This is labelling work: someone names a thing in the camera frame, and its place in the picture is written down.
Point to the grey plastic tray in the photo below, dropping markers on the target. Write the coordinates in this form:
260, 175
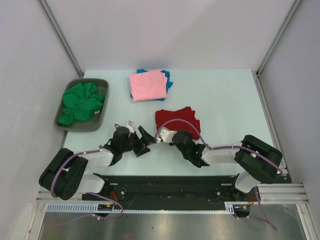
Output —
95, 122

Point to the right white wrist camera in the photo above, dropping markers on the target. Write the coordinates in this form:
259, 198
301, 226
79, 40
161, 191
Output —
164, 135

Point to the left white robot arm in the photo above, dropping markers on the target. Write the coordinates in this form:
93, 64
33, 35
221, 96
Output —
66, 174

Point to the green t shirt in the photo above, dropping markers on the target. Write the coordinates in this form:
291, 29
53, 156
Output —
80, 103

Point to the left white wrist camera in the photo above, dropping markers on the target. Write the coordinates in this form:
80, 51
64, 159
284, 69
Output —
130, 125

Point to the right aluminium side rail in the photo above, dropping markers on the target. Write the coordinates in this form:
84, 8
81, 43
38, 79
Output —
270, 121

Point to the aluminium frame post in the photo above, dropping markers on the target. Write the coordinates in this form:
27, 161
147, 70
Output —
56, 28
279, 35

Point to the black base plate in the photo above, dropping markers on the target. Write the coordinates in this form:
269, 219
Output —
172, 193

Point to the red t shirt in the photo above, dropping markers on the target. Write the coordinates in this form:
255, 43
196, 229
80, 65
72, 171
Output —
186, 113

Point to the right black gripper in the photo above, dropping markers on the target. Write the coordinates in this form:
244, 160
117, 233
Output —
188, 133

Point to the pink folded t shirt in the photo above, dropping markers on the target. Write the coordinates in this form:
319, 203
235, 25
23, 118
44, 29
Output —
147, 85

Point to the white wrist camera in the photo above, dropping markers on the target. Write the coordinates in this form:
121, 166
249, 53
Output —
130, 125
164, 135

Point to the left aluminium frame post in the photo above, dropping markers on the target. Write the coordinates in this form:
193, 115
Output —
56, 28

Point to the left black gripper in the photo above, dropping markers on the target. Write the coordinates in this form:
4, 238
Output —
148, 139

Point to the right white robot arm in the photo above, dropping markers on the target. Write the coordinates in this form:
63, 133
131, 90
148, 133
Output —
259, 160

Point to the right aluminium frame post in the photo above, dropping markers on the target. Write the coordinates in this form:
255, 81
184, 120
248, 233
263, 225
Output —
279, 35

